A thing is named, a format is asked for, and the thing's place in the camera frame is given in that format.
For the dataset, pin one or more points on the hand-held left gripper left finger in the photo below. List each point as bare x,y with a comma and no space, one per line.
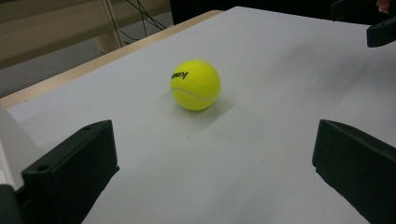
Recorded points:
71,174

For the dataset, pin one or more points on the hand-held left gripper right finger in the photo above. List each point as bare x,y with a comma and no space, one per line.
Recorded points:
358,168

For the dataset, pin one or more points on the yellow tennis ball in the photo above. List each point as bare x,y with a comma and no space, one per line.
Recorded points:
196,88

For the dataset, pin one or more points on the beige furniture leg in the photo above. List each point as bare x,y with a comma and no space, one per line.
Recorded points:
109,40

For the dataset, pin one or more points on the beige furniture panel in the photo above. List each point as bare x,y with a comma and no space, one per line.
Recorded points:
46,28

